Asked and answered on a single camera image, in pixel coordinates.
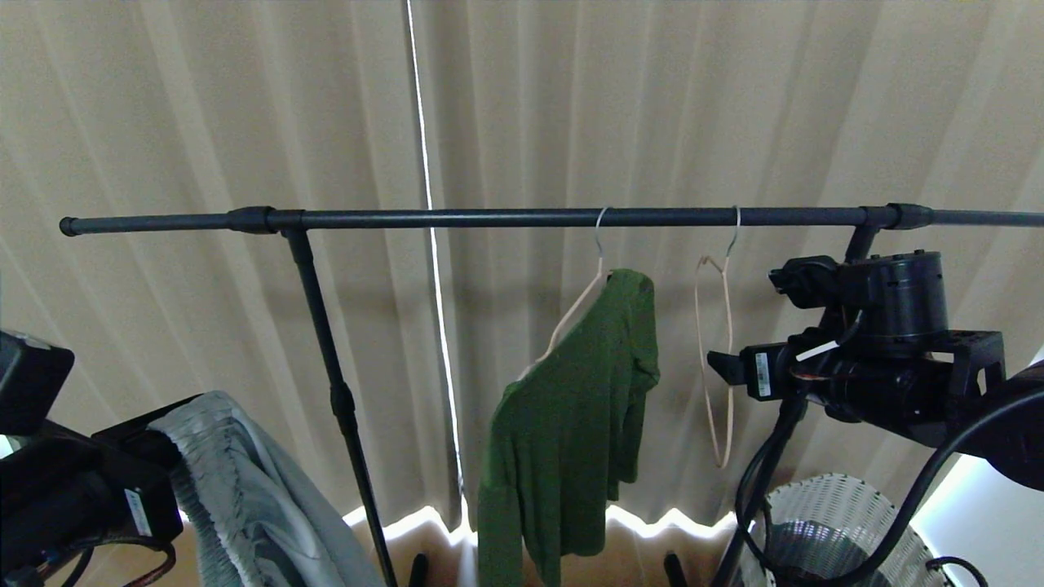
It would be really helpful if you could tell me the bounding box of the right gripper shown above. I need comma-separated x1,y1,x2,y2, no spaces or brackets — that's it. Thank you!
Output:
706,338,825,404

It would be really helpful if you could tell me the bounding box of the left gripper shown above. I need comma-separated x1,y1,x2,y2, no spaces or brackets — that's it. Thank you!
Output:
0,395,205,567

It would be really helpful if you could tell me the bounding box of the pale grey garment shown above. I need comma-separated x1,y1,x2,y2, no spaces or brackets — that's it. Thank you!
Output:
149,391,384,587

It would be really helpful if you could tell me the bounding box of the pink clothes hanger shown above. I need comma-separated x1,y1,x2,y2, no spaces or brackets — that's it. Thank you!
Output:
694,205,741,470
518,206,613,382

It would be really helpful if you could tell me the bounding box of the green long-sleeved shirt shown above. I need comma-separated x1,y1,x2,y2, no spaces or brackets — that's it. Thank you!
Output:
477,269,661,587

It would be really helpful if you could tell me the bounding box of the white laundry basket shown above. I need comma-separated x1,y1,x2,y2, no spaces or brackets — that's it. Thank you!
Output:
746,473,988,587

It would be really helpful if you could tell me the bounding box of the black clothes rack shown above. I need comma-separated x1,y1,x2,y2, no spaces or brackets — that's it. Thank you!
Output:
59,202,1044,587

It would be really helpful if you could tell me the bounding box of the beige curtain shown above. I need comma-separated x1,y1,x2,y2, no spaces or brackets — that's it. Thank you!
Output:
0,0,1044,531

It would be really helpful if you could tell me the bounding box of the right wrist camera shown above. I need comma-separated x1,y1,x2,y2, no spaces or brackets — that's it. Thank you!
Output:
768,255,841,309

